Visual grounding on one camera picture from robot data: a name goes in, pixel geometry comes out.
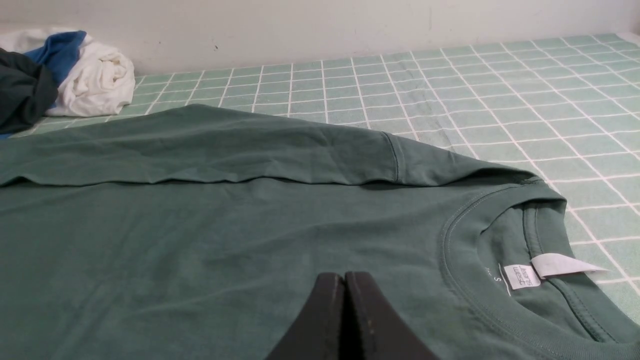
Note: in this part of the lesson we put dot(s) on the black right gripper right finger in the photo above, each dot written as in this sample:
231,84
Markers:
372,329

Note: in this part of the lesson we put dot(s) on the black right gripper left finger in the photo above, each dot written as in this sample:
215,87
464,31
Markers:
315,334

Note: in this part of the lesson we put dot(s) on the green long-sleeved shirt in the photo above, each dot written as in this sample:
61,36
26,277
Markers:
198,234

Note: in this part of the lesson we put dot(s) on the green checkered tablecloth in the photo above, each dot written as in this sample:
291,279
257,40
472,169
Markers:
565,108

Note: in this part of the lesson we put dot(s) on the white crumpled garment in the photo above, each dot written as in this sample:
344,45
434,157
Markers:
101,83

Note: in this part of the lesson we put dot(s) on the dark teal crumpled garment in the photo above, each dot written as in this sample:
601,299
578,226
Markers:
27,91

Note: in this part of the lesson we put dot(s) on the blue crumpled garment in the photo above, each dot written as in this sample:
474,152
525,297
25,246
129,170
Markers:
59,53

